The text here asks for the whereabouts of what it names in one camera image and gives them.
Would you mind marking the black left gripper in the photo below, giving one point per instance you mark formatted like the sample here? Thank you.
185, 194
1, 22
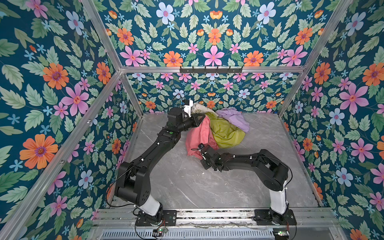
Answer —
196, 121

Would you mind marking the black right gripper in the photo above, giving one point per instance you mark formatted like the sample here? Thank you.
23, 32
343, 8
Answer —
203, 162

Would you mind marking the pink cloth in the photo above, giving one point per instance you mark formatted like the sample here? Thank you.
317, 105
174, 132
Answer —
200, 135

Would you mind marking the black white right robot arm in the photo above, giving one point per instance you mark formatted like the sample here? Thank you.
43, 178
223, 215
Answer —
272, 172

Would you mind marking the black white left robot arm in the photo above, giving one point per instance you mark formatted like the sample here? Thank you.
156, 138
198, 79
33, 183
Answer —
133, 182

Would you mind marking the cream patterned cloth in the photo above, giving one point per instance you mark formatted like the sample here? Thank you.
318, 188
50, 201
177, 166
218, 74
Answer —
198, 108

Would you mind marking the lime green cloth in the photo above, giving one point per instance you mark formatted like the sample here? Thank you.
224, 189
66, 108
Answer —
225, 134

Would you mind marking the lilac purple cloth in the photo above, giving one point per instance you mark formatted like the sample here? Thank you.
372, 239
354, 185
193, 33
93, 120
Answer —
234, 117

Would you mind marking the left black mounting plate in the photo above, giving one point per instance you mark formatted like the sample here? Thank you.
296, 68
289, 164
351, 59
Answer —
162, 218

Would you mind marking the black mounting plate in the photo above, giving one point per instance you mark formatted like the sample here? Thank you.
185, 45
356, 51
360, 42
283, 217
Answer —
162, 218
269, 217

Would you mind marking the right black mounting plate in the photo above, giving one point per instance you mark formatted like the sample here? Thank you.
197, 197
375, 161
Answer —
269, 217

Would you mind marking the left small circuit board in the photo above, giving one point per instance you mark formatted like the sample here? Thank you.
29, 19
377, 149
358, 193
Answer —
160, 232

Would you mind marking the small circuit board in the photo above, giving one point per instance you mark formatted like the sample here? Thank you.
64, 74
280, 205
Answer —
281, 235
160, 232

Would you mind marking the right small circuit board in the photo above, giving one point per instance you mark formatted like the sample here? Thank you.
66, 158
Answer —
281, 235

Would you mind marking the white ventilation grille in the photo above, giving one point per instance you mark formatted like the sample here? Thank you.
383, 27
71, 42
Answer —
188, 234

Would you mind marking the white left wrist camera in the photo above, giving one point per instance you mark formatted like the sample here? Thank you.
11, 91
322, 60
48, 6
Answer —
187, 107

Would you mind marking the metal hook rail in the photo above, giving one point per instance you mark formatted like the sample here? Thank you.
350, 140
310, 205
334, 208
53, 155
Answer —
211, 70

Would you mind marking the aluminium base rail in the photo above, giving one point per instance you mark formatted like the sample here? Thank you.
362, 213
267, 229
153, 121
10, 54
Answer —
221, 217

